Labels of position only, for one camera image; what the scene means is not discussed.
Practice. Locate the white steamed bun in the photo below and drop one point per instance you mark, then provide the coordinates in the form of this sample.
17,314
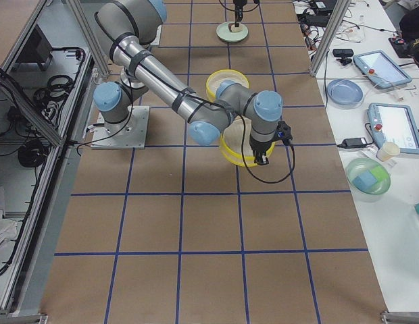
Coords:
235,27

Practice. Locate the near teach pendant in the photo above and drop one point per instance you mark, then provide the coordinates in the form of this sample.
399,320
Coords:
394,123

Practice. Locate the teach pendant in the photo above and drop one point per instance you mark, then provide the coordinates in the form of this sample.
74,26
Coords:
380,69
394,123

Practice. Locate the aluminium frame post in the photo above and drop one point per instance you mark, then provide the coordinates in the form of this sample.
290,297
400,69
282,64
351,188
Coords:
334,22

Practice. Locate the yellow bamboo steamer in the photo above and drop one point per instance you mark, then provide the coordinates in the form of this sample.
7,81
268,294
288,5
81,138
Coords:
230,143
215,79

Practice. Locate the far teach pendant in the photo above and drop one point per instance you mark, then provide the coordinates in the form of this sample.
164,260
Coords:
380,69

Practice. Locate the white cloth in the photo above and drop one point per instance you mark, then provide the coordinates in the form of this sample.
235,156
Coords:
8,227

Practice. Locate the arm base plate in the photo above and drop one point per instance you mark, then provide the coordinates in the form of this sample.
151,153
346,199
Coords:
129,134

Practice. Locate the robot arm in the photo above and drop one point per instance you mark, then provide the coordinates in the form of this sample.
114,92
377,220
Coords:
125,29
256,5

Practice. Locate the black webcam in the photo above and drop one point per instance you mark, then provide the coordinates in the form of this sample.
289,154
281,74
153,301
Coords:
343,56

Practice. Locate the green bowl with sponges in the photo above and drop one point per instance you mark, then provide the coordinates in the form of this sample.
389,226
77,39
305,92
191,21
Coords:
369,180

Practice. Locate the blue plate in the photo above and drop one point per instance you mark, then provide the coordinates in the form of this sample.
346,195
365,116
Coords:
345,93

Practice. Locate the paper cup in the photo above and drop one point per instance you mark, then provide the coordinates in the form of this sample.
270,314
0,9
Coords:
387,151

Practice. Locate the light green plate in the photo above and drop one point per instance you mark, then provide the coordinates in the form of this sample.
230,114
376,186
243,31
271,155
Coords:
225,35

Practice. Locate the black power adapter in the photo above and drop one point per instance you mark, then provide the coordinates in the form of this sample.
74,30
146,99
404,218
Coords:
354,143

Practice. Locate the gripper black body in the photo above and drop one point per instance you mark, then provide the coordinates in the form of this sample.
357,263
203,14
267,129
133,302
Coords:
258,148
238,7

